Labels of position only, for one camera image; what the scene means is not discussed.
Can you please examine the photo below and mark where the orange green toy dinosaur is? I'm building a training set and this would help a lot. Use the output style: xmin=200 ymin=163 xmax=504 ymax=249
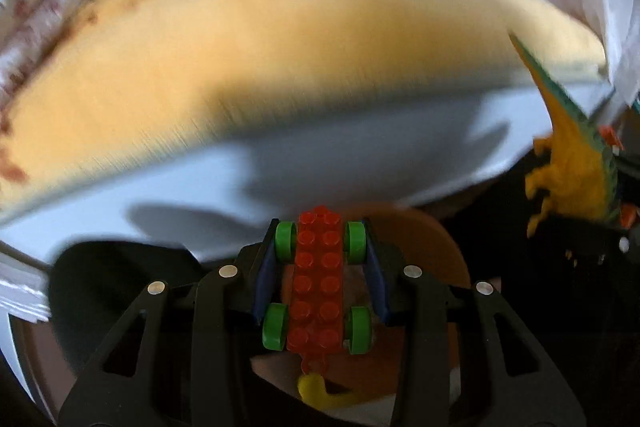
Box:
xmin=509 ymin=34 xmax=620 ymax=236

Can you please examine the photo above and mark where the red brick toy car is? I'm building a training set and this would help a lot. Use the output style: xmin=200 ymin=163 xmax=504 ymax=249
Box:
xmin=260 ymin=206 xmax=373 ymax=376

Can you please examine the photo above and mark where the orange plastic trash bin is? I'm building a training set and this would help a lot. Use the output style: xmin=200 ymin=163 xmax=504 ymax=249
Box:
xmin=278 ymin=200 xmax=472 ymax=403

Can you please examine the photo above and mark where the yellow plastic object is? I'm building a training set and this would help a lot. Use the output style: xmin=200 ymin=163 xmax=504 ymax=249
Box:
xmin=297 ymin=373 xmax=364 ymax=412

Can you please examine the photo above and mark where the yellow floral plush blanket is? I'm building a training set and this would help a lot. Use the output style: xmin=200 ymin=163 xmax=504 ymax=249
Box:
xmin=1 ymin=0 xmax=606 ymax=220

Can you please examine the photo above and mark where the white bed frame side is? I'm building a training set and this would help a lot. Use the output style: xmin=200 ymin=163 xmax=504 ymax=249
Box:
xmin=1 ymin=84 xmax=551 ymax=263

